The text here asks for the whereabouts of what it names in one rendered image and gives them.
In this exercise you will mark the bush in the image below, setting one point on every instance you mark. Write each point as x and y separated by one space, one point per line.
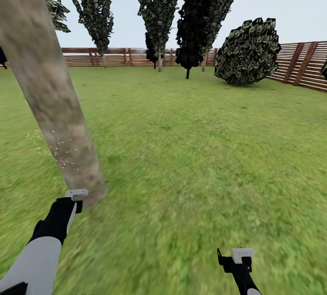
249 53

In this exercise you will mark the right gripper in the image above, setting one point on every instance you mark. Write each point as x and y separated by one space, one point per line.
230 266

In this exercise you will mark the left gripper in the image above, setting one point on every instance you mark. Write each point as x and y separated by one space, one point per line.
79 207

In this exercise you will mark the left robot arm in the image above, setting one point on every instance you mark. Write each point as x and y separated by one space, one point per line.
34 271

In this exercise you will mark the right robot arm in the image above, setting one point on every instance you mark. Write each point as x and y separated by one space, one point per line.
240 266

